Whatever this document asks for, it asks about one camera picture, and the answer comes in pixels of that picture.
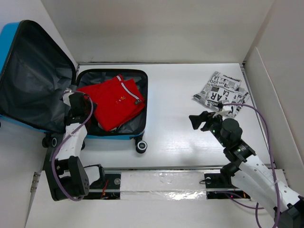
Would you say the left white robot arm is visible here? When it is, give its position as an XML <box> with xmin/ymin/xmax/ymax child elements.
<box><xmin>43</xmin><ymin>89</ymin><xmax>107</xmax><ymax>201</ymax></box>

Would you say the black white striped garment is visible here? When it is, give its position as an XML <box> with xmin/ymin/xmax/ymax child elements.
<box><xmin>111</xmin><ymin>123</ymin><xmax>126</xmax><ymax>132</ymax></box>

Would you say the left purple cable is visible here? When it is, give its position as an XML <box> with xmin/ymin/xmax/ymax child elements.
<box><xmin>51</xmin><ymin>91</ymin><xmax>94</xmax><ymax>201</ymax></box>

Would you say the blue kids suitcase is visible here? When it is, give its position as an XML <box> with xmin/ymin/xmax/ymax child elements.
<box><xmin>0</xmin><ymin>20</ymin><xmax>148</xmax><ymax>148</ymax></box>

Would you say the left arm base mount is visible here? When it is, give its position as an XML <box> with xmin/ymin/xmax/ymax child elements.
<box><xmin>84</xmin><ymin>173</ymin><xmax>121</xmax><ymax>200</ymax></box>

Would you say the red polo shirt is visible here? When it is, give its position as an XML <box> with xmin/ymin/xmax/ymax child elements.
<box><xmin>78</xmin><ymin>75</ymin><xmax>145</xmax><ymax>132</ymax></box>

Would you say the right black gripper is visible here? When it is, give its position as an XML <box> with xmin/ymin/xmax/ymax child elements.
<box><xmin>189</xmin><ymin>110</ymin><xmax>228</xmax><ymax>147</ymax></box>

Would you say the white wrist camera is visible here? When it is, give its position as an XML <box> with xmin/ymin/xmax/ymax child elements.
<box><xmin>213</xmin><ymin>100</ymin><xmax>235</xmax><ymax>118</ymax></box>
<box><xmin>62</xmin><ymin>88</ymin><xmax>75</xmax><ymax>107</ymax></box>

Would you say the newspaper print garment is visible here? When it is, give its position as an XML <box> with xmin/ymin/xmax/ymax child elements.
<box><xmin>193</xmin><ymin>71</ymin><xmax>250</xmax><ymax>117</ymax></box>

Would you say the purple cable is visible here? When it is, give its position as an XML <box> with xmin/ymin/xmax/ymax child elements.
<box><xmin>220</xmin><ymin>102</ymin><xmax>281</xmax><ymax>228</ymax></box>
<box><xmin>51</xmin><ymin>91</ymin><xmax>94</xmax><ymax>201</ymax></box>

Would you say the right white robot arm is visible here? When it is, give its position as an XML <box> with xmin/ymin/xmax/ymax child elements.
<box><xmin>189</xmin><ymin>111</ymin><xmax>304</xmax><ymax>228</ymax></box>

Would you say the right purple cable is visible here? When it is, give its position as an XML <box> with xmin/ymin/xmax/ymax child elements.
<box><xmin>220</xmin><ymin>102</ymin><xmax>281</xmax><ymax>228</ymax></box>

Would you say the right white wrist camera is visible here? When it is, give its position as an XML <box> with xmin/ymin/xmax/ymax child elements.
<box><xmin>213</xmin><ymin>100</ymin><xmax>235</xmax><ymax>118</ymax></box>

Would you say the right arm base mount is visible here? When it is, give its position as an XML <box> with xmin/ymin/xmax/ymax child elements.
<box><xmin>199</xmin><ymin>173</ymin><xmax>250</xmax><ymax>200</ymax></box>

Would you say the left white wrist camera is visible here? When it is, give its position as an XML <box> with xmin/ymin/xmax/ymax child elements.
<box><xmin>62</xmin><ymin>88</ymin><xmax>75</xmax><ymax>107</ymax></box>

